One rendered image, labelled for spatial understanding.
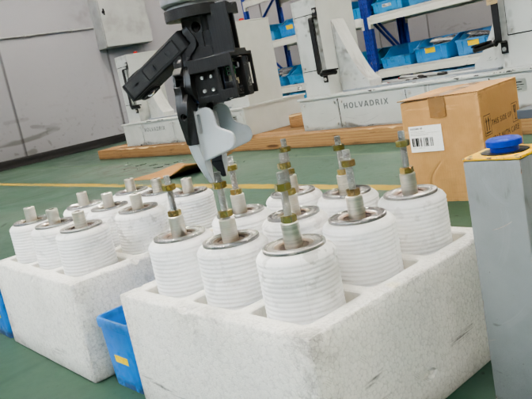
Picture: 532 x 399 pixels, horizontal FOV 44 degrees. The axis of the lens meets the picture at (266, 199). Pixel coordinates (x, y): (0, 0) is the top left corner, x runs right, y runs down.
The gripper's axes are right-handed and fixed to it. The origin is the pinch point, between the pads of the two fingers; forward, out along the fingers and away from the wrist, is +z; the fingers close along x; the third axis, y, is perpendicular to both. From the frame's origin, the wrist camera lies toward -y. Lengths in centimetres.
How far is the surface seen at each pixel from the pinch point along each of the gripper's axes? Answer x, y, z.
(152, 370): 0.1, -16.2, 27.8
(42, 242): 20, -47, 12
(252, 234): 0.8, 3.5, 9.3
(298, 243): -6.2, 11.9, 9.1
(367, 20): 592, -86, -41
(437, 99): 111, 18, 5
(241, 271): -4.0, 3.1, 12.6
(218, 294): -4.6, -0.4, 15.3
